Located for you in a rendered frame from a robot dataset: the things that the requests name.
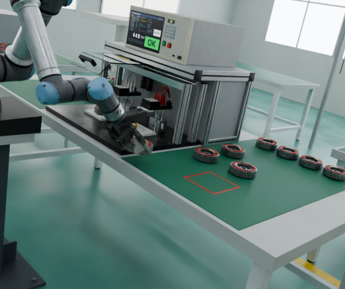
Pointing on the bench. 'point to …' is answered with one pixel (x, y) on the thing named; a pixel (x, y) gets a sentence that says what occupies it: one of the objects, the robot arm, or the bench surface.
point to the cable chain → (147, 82)
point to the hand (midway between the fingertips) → (139, 145)
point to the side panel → (227, 112)
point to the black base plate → (92, 128)
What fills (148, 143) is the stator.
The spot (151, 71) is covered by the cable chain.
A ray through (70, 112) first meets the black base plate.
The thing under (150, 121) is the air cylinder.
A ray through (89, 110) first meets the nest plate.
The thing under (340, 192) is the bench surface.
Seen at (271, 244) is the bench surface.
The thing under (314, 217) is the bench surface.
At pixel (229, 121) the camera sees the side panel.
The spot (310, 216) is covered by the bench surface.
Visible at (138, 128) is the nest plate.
